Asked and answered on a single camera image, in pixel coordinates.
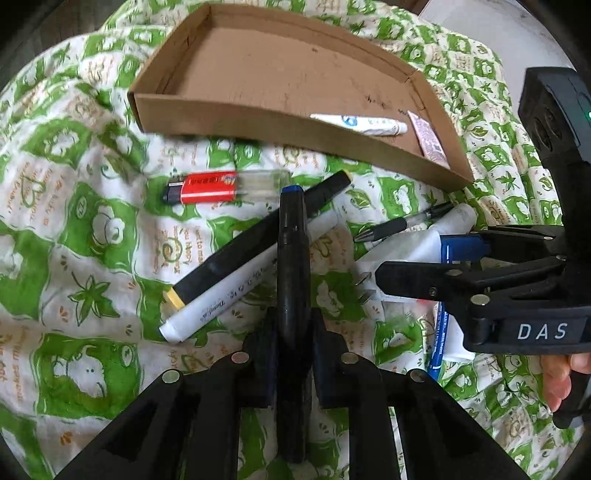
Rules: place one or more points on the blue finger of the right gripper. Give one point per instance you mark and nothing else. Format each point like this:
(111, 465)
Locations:
(533, 281)
(463, 248)

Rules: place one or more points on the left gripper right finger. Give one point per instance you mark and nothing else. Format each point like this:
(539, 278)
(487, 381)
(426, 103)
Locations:
(337, 372)

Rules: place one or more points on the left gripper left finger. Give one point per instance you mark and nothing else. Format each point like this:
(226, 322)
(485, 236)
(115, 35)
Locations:
(259, 374)

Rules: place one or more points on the blue marker pen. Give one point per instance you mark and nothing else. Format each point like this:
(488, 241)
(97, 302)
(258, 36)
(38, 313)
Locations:
(440, 334)

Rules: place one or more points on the white red tube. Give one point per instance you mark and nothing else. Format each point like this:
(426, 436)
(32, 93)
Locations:
(458, 221)

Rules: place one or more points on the white charger adapter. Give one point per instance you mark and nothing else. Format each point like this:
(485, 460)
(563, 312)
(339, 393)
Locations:
(395, 270)

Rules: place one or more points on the black gel pen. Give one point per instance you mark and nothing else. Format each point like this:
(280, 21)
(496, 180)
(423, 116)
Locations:
(400, 224)

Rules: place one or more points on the black blue-capped marker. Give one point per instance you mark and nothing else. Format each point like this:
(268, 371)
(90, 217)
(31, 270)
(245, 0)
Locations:
(293, 351)

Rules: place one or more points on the white marker pen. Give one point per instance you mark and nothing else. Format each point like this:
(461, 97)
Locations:
(217, 299)

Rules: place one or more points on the pink white cream tube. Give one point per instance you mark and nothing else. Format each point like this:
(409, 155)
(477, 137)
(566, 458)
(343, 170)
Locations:
(431, 146)

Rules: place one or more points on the black marker yellow ends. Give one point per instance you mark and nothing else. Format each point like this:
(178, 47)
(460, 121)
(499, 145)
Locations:
(250, 243)

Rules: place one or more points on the white blue ointment tube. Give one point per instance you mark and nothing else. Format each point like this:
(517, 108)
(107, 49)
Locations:
(369, 126)

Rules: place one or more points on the person right hand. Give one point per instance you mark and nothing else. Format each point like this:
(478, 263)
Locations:
(556, 369)

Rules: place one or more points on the green white patterned blanket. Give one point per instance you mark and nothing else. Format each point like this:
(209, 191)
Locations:
(87, 252)

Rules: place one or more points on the brown cardboard tray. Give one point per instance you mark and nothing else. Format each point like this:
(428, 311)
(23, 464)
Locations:
(246, 72)

